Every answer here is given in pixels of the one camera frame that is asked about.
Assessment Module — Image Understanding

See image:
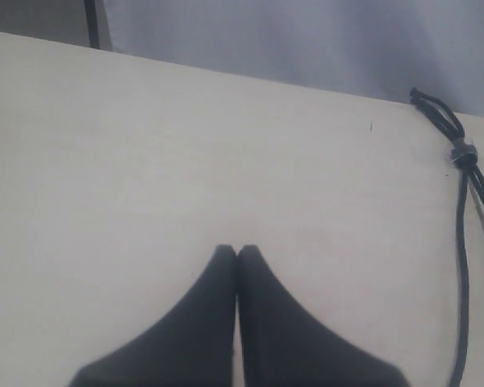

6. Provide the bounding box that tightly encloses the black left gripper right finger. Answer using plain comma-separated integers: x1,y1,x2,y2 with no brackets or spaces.
237,245,409,386

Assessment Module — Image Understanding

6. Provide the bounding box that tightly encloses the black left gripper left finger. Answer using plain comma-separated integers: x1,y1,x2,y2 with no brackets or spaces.
71,245,237,386

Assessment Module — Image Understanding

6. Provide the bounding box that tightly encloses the grey backdrop cloth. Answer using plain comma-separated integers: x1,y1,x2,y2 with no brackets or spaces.
104,0,484,117

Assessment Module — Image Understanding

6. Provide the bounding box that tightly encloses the black stand pole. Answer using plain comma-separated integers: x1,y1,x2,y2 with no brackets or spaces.
84,0,100,49

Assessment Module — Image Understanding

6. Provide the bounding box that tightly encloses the grey tape around cable bundle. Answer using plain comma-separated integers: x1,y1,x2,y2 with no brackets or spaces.
450,137,478,170

